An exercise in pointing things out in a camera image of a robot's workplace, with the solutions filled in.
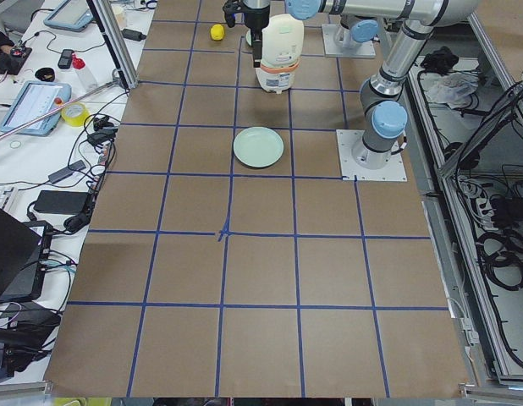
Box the yellow tape roll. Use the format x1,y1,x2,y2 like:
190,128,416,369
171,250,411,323
61,102,90,128

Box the white rice cooker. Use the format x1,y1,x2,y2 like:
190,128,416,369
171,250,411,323
255,14,304,94

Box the white crumpled cloth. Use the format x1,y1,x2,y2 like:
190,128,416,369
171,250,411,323
426,73,479,108

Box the black phone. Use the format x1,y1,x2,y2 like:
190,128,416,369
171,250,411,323
58,49,74,69

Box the yellow toy potato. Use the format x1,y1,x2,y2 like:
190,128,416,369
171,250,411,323
210,24,225,41

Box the black power adapter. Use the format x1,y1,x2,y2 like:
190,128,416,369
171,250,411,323
34,190,90,215

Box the black small bowl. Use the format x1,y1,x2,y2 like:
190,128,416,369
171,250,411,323
35,67,55,82

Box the aluminium frame post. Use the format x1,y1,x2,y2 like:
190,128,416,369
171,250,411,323
87,0,138,91

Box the black laptop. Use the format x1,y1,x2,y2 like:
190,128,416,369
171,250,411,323
0,209,52,304

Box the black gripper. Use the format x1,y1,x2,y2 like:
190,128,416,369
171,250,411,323
223,0,271,68

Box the red capped spray bottle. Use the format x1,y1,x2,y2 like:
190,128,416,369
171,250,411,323
72,53,97,91

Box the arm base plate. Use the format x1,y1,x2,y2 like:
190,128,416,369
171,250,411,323
336,129,407,182
322,24,376,59

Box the blue teach pendant tablet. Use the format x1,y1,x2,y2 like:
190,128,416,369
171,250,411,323
0,80,71,136

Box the black cable coil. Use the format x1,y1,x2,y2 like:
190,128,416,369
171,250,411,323
475,230,523,292

